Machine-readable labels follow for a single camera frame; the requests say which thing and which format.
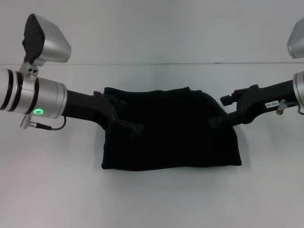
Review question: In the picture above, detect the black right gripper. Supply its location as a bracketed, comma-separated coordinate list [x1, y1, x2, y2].
[207, 79, 297, 131]

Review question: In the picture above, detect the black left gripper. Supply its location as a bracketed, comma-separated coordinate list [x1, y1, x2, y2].
[62, 87, 145, 138]

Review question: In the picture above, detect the black shirt with FREE print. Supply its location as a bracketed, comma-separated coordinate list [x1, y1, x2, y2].
[100, 86, 243, 171]

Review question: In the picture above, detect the right gripper cable with plugs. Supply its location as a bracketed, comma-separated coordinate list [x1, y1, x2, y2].
[276, 99, 304, 115]

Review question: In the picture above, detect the gripper cable with plugs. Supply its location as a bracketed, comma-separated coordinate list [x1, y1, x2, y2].
[276, 99, 304, 115]
[19, 114, 67, 131]

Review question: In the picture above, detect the left gripper cable with plugs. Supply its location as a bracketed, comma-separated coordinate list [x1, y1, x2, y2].
[19, 114, 67, 131]

